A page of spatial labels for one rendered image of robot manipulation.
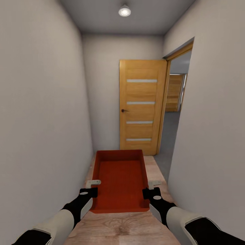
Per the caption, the storage box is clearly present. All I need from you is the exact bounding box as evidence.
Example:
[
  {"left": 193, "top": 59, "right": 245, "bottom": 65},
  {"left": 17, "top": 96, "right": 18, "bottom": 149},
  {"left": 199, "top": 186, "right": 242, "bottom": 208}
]
[{"left": 89, "top": 149, "right": 150, "bottom": 214}]

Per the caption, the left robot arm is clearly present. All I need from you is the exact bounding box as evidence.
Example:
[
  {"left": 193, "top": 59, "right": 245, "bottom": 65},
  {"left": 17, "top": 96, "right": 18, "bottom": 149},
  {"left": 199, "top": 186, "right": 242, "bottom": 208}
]
[{"left": 12, "top": 180, "right": 101, "bottom": 245}]

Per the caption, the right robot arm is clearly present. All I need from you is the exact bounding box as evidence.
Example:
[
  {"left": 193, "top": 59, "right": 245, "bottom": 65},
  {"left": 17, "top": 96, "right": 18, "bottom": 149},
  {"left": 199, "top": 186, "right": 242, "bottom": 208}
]
[{"left": 142, "top": 180, "right": 245, "bottom": 245}]

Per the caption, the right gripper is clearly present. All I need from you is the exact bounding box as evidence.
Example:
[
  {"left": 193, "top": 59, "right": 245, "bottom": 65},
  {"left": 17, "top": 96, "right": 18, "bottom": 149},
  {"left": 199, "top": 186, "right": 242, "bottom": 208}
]
[{"left": 142, "top": 187, "right": 161, "bottom": 199}]

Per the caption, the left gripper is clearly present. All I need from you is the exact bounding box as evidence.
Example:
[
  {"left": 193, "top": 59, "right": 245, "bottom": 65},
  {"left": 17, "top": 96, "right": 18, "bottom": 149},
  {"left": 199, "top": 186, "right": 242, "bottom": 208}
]
[{"left": 80, "top": 187, "right": 98, "bottom": 198}]

